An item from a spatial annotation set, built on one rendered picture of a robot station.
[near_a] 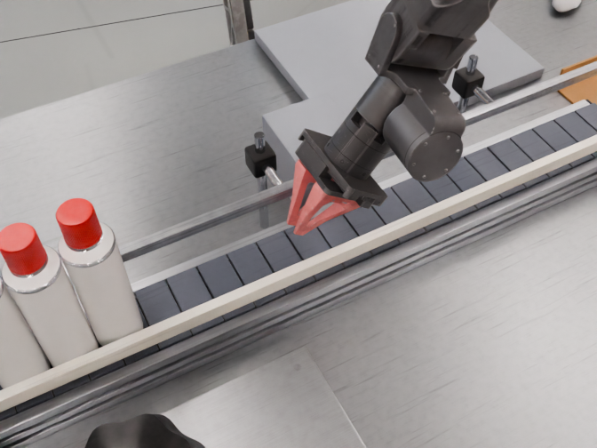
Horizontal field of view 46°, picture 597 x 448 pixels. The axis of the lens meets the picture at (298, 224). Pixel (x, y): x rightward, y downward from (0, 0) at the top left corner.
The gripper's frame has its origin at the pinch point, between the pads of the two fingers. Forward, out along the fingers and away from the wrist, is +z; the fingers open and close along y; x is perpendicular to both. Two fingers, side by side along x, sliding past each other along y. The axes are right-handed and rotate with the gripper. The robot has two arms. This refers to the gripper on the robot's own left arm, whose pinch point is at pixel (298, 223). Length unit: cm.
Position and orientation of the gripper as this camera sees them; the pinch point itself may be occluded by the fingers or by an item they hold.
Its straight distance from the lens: 79.5
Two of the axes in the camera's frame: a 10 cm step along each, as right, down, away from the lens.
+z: -5.6, 7.2, 4.1
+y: 4.8, 6.8, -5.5
